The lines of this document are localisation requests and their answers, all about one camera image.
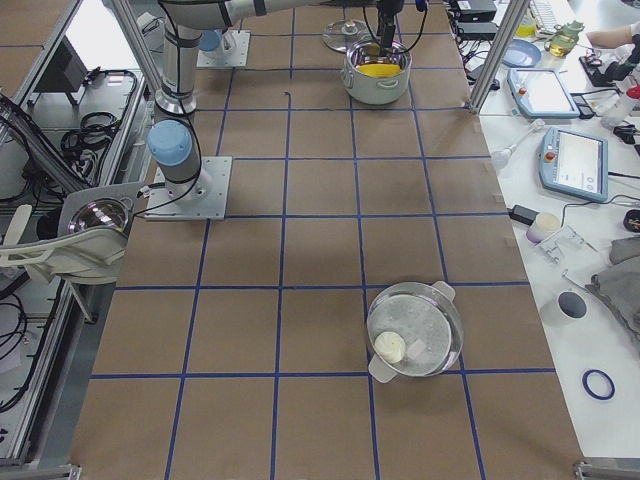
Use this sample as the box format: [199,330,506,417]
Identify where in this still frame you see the blue tape ring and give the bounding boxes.
[582,368,616,401]

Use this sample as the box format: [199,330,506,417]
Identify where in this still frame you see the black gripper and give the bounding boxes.
[376,0,428,56]

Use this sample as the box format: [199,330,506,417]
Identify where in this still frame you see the teach pendant far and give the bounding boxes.
[507,68,580,119]

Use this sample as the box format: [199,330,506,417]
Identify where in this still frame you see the metal bowl on chair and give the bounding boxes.
[66,198,129,233]

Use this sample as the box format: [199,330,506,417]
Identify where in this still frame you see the teach pendant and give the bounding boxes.
[507,68,580,119]
[538,127,608,203]

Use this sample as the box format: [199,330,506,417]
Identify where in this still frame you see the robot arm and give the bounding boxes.
[147,1,413,196]

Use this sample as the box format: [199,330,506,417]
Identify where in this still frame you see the teach pendant near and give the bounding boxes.
[538,127,608,203]

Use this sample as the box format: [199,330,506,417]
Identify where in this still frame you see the glass pot lid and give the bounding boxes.
[322,19,369,53]

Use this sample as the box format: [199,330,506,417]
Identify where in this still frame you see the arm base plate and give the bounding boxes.
[197,29,251,69]
[143,156,233,221]

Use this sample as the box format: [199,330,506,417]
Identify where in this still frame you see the pale green electric pot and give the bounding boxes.
[341,39,411,105]

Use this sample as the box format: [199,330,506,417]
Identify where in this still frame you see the yellow toy corn cob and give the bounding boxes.
[357,62,401,78]

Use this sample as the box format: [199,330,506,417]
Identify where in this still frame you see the blue plate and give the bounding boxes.
[502,39,542,68]

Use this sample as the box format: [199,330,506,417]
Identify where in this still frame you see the white paper cup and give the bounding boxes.
[540,290,587,327]

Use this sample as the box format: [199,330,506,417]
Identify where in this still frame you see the black power adapter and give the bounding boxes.
[508,204,539,226]

